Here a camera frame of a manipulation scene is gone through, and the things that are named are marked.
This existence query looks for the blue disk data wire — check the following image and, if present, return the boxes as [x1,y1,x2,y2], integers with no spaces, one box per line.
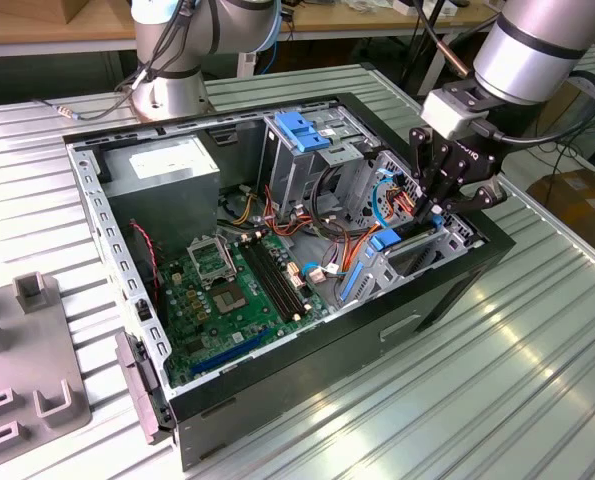
[369,170,404,225]

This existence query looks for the hard disk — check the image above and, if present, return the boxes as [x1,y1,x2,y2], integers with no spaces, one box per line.
[340,212,448,305]

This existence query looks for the black wire bundle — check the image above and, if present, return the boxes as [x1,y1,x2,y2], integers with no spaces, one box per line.
[310,163,366,241]

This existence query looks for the black camera cable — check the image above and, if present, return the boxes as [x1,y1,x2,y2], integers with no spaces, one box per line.
[470,69,595,149]

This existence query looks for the metal socket cover frame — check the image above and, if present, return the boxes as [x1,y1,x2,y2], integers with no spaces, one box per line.
[185,233,239,290]

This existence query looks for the long wooden desk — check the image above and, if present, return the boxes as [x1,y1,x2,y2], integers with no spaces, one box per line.
[0,0,501,96]

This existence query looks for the yellow black power wire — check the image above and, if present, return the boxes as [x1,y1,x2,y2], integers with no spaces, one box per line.
[230,192,259,227]

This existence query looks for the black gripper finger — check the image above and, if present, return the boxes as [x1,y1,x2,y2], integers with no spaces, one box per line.
[433,158,509,216]
[408,126,454,225]

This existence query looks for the brown cardboard box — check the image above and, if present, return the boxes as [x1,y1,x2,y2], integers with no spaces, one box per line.
[59,0,131,25]

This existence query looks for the black open PC case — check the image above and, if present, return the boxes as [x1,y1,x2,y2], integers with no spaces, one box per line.
[61,92,517,474]

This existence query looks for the black cable with metal plug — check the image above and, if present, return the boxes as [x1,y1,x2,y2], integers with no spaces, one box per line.
[34,0,188,121]

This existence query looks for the green motherboard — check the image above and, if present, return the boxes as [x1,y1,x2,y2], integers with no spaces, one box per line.
[156,232,328,389]

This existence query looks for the grey metal drive cage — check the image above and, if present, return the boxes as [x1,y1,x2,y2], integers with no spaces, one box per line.
[257,105,381,217]

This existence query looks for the blue wire with pale plug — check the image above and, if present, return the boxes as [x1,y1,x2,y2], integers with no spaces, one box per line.
[300,260,349,285]

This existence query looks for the grey power supply box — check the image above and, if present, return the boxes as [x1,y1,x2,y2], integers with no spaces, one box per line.
[100,135,222,246]

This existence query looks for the red orange wire bundle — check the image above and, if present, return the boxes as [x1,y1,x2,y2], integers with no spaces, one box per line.
[262,183,358,246]

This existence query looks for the grey plastic case panel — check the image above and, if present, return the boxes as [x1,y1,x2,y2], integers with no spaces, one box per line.
[113,328,179,447]

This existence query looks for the grey parts rack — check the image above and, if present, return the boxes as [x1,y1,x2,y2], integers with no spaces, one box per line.
[0,270,93,460]

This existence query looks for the labelled cardboard box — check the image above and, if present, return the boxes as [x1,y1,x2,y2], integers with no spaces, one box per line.
[525,167,595,242]

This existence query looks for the square brown base plate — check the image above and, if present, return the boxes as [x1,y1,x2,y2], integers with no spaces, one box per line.
[120,83,216,124]

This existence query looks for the orange red disk power wire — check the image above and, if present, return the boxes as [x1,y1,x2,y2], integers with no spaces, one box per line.
[344,180,423,275]

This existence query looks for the red black twisted wire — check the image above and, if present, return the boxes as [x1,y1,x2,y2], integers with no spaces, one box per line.
[128,220,162,306]

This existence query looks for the black RAM slot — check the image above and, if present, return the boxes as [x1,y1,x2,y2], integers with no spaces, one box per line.
[251,236,304,318]
[257,234,310,315]
[238,239,293,324]
[244,238,299,321]

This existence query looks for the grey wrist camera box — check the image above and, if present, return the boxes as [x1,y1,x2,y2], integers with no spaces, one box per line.
[420,87,488,141]

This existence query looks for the blue expansion slot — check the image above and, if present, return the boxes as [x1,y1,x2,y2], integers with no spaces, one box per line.
[191,327,271,376]

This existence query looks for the grey perforated disk bay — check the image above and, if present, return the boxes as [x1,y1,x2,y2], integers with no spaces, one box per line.
[334,149,483,311]

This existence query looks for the blue plastic drive latch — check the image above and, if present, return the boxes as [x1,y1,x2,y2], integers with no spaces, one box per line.
[274,112,332,155]

